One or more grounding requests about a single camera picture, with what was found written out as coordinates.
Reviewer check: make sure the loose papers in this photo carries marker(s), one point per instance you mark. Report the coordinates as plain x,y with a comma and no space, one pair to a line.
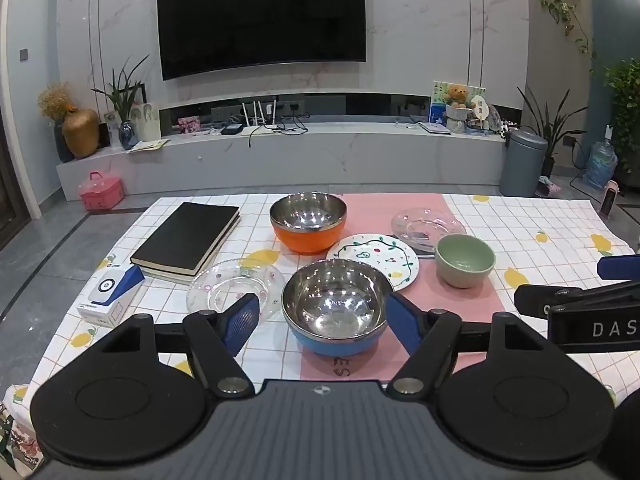
149,146

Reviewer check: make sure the black hardcover book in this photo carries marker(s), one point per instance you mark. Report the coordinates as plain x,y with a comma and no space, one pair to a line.
185,232

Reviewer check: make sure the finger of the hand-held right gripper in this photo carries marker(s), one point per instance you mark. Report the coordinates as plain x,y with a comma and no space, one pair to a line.
620,267
545,301

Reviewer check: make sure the large water bottle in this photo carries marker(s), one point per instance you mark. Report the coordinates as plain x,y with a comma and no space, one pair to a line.
600,162

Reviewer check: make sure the grey trash can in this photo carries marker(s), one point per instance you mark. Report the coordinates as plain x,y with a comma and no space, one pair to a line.
522,165

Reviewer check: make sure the orange steel bowl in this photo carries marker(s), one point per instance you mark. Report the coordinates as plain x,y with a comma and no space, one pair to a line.
306,242

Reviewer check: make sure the blue steel bowl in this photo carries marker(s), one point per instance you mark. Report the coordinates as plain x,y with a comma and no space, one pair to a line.
340,302

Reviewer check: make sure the black television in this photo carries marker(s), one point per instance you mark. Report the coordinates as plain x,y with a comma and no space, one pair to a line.
260,15

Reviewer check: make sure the bushy green plant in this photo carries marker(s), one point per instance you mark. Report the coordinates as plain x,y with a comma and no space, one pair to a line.
625,110

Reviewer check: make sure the white printed paper bag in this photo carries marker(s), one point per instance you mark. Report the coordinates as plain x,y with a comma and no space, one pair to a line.
147,122

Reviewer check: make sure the white and blue box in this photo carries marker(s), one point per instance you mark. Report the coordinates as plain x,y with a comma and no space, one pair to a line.
107,295

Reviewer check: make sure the white fruit-painted plate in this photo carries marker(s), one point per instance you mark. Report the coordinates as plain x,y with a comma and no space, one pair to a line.
375,256

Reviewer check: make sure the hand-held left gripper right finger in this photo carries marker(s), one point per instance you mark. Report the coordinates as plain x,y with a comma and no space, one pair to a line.
404,325

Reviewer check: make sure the green grass-leaf plant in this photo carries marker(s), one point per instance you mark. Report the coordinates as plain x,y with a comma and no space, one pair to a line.
122,91

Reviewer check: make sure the clear glass plate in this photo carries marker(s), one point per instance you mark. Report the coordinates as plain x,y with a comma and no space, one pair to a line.
425,219
217,285

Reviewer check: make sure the blue glass vase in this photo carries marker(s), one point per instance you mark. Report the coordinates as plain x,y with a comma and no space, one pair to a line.
128,135

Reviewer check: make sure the floral printed cloth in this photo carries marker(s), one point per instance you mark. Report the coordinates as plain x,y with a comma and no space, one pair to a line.
17,435

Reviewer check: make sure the gold round vase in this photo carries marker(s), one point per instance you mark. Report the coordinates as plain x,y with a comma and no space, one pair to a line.
81,132

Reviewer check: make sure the patterned decorative plate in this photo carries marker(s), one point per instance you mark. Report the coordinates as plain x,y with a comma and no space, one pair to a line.
494,117

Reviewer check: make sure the pink picture card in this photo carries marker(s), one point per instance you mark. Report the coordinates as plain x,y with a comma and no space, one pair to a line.
189,125

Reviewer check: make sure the brown teddy bear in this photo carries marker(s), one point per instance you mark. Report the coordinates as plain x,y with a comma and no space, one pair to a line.
457,105

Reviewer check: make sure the small pink appliance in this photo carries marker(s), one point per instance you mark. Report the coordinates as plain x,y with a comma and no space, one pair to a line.
610,200

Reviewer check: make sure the potted long-leaf plant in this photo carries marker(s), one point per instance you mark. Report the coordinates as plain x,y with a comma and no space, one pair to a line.
550,130

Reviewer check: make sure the green ceramic bowl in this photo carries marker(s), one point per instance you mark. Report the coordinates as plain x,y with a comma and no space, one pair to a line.
462,265

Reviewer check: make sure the pink table mat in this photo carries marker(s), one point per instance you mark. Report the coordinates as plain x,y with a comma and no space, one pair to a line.
370,215

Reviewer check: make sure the dark glass door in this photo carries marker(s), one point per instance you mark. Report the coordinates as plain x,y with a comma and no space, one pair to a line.
10,195

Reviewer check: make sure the hanging green vine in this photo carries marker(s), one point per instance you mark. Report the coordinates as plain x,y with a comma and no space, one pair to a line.
565,15

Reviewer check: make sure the round white fan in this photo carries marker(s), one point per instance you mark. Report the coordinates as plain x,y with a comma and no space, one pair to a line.
480,107

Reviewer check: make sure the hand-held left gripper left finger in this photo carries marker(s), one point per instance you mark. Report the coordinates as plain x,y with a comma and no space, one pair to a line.
242,322

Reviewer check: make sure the white marble TV console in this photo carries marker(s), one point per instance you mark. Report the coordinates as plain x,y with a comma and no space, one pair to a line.
350,157

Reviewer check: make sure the green painted canvas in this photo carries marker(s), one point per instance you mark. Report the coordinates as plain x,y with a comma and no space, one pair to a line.
440,91

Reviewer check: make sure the dried yellow flowers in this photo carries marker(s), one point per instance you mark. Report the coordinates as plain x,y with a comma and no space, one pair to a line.
56,101

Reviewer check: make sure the white router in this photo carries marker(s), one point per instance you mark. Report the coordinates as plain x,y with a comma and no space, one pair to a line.
260,129

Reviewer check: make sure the dark vase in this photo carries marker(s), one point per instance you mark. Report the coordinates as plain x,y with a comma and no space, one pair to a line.
62,145

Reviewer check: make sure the lemon print checked tablecloth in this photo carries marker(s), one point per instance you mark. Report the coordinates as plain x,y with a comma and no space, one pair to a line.
530,240

